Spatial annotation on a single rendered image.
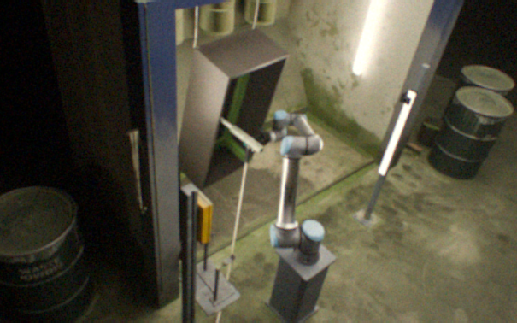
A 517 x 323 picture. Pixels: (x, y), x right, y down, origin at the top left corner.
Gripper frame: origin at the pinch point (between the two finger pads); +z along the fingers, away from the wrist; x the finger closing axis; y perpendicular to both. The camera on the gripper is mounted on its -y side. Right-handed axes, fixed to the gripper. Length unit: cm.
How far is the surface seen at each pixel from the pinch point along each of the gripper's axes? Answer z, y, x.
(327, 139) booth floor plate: -193, 105, 42
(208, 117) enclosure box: 11.8, -8.9, 30.5
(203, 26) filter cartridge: -74, -13, 144
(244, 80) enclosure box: -47, -8, 56
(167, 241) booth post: 74, 41, -11
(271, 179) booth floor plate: -88, 108, 33
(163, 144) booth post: 76, -37, -6
